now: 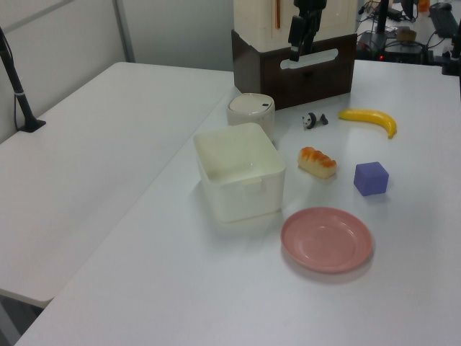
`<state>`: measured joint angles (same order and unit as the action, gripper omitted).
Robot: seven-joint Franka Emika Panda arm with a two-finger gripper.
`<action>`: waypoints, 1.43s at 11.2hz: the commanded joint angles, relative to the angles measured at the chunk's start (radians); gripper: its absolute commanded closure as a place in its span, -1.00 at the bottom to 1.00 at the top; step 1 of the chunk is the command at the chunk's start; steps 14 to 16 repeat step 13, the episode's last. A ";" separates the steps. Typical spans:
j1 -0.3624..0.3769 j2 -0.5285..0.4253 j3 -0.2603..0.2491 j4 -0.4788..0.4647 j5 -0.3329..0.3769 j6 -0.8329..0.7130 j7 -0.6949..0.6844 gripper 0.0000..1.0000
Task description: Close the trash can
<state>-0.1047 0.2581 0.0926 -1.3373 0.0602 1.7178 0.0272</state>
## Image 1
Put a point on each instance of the purple cube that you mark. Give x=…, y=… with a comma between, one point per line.
x=371, y=178

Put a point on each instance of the black clamp stand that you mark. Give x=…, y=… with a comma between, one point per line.
x=452, y=63

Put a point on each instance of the orange object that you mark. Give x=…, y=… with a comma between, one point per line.
x=424, y=5

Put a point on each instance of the open cream plastic bin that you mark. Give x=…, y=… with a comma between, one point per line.
x=245, y=198

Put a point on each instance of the black electronic device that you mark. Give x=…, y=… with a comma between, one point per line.
x=396, y=50

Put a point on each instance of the panda figurine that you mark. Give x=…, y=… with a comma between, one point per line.
x=309, y=120

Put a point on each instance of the black monitor stand pole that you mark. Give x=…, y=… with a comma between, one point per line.
x=382, y=14

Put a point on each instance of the small cardboard box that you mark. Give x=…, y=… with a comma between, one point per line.
x=406, y=34

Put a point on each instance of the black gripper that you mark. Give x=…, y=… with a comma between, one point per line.
x=309, y=6

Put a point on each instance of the small cream lidded trash can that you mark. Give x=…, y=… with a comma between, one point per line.
x=252, y=108

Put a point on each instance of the dark brown wooden drawer box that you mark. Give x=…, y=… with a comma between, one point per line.
x=324, y=83

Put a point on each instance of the toy bread loaf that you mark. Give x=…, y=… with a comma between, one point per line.
x=317, y=164

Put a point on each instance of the pink plastic plate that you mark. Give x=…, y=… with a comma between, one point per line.
x=324, y=241

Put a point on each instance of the yellow toy banana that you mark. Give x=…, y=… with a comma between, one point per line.
x=367, y=116

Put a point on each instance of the black camera stand pole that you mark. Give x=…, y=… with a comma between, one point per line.
x=32, y=124

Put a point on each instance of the black keyboard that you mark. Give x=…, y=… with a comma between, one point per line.
x=444, y=19

